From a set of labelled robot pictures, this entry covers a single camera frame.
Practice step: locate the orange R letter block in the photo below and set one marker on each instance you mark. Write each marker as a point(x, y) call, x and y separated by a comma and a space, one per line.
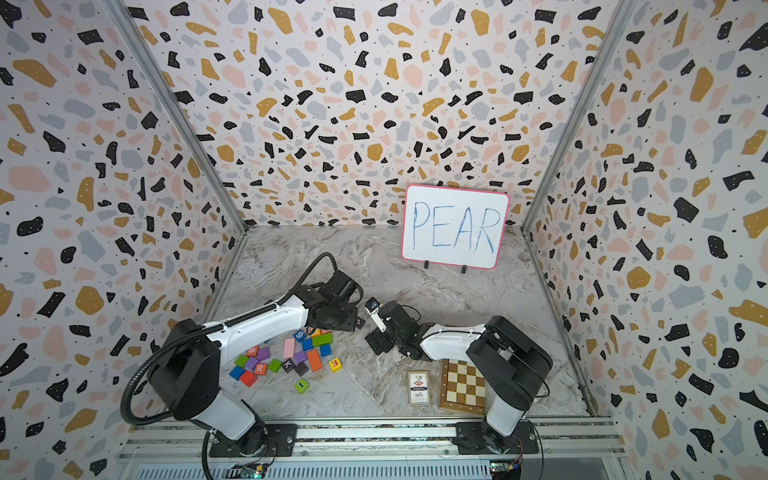
point(260, 368)

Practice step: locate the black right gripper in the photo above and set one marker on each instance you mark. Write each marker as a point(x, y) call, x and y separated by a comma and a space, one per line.
point(376, 335)

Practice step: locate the playing card box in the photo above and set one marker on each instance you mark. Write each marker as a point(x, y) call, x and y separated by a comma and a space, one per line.
point(418, 385)

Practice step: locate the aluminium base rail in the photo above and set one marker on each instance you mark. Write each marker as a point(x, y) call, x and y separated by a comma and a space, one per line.
point(382, 448)

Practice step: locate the long pink block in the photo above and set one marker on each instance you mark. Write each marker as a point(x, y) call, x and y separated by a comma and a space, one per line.
point(289, 348)

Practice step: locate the small green cube block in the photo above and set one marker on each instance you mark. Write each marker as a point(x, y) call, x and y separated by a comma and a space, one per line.
point(275, 365)

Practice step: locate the pink framed whiteboard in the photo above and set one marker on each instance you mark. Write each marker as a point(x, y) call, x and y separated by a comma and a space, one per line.
point(455, 227)

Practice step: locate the dark K letter block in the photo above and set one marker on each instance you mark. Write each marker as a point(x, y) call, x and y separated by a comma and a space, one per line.
point(288, 364)

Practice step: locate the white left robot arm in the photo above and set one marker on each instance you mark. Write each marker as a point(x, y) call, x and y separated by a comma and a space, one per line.
point(185, 370)

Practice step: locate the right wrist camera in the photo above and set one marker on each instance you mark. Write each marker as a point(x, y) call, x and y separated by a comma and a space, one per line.
point(372, 307)

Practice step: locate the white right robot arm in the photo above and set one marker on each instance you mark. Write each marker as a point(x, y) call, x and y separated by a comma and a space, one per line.
point(514, 366)

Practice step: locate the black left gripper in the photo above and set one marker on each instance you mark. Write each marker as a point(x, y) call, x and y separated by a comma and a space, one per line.
point(351, 324)

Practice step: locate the long green block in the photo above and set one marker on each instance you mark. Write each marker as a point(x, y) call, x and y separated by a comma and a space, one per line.
point(322, 340)

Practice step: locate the green I letter block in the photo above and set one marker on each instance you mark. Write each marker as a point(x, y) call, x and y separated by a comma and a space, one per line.
point(302, 386)

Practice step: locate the red cube block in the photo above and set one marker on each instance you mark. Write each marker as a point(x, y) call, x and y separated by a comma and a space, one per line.
point(248, 378)

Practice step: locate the wooden chessboard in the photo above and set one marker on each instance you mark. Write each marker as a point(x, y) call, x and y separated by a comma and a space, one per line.
point(462, 388)

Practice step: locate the long orange block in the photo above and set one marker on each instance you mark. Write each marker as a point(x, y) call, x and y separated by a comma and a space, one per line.
point(314, 359)

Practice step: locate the blue 9 number block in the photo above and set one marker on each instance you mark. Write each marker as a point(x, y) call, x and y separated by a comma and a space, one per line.
point(299, 335)

